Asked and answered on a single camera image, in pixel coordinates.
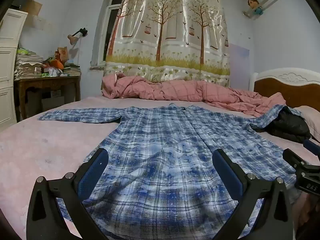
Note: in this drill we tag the brown wooden desk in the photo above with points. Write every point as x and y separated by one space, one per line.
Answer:
47 81

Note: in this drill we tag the blue plaid shirt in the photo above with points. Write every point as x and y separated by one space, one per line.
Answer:
162 142

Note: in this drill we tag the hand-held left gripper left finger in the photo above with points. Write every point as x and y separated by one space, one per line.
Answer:
93 172

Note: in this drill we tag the small doll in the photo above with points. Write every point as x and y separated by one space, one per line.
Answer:
257 7

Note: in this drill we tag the box under desk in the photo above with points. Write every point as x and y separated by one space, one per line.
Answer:
53 103

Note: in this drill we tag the white and brown headboard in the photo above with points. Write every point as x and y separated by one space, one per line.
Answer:
282 90

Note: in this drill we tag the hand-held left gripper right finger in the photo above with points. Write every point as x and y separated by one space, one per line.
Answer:
226 172

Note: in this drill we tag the white framed window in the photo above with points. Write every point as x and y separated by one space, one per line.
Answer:
111 17

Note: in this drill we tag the black jacket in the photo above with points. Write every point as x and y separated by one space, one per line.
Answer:
287 127

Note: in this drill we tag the person's right hand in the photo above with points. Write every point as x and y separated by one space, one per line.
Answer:
307 212

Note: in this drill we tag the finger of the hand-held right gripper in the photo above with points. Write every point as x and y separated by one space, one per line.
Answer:
292 158
312 147

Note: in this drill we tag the stack of papers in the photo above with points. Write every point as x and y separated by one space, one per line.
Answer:
27 65

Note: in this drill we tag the white cabinet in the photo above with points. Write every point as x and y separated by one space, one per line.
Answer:
7 62

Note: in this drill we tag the pink quilt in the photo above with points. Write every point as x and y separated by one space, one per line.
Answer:
175 90

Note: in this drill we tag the cardboard piece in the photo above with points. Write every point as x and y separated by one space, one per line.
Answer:
32 8

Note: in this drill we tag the tree print curtain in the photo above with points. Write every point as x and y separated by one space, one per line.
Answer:
162 30

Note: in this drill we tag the orange packet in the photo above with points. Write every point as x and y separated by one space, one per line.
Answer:
58 65

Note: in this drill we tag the stack of books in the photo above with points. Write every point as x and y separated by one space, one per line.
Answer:
72 70

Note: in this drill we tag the pale purple board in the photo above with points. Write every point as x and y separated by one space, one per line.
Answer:
240 65

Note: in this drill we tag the stuffed toy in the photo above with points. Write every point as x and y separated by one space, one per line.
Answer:
62 53

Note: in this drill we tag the pink pillow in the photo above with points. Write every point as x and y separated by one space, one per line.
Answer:
312 117

